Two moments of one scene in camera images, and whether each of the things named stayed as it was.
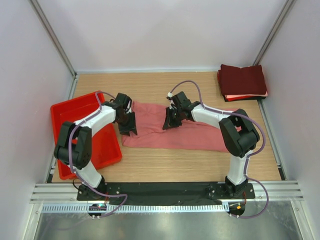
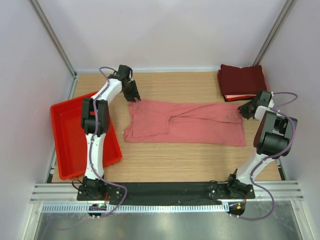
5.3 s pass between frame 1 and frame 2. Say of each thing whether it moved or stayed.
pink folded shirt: stayed
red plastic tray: stayed
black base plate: stayed
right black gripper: moved
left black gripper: moved
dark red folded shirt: stayed
